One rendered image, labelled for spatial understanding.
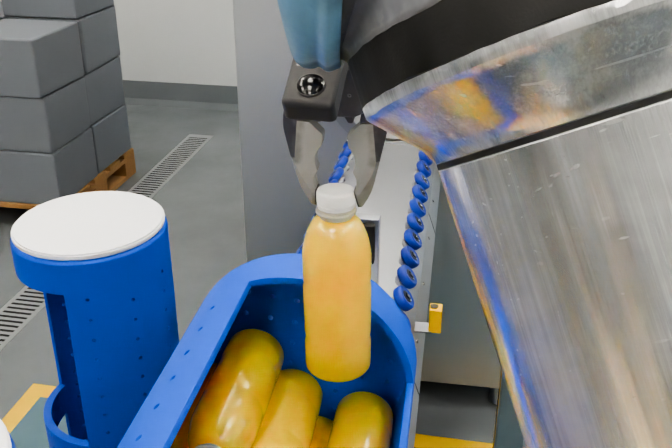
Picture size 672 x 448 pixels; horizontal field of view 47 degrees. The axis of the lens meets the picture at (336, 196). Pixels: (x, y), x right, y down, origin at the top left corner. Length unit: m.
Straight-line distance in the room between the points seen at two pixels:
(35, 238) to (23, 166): 2.36
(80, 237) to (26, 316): 1.85
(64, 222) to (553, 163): 1.39
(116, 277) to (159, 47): 4.28
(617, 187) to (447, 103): 0.04
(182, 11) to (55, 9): 1.67
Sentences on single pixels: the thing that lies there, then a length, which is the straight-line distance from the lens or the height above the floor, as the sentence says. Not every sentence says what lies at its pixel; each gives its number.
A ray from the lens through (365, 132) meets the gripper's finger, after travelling 0.74.
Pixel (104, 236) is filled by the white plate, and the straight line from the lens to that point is 1.46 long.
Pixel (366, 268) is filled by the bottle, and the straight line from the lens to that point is 0.79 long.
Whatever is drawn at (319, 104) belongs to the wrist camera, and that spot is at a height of 1.48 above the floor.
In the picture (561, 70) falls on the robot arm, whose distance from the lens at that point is 0.18.
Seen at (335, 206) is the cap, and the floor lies 1.36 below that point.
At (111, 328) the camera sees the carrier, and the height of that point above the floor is 0.88.
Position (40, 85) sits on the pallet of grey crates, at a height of 0.73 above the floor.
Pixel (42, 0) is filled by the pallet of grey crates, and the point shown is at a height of 1.01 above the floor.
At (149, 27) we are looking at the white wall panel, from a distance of 5.63.
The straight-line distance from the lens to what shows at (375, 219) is 1.36.
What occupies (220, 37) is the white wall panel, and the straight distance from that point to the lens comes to 5.45.
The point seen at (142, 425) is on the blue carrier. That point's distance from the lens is 0.75.
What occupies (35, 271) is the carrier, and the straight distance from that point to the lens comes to 1.46.
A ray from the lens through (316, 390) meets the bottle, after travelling 0.96.
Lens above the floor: 1.68
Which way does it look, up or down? 24 degrees down
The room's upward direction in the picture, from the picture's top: straight up
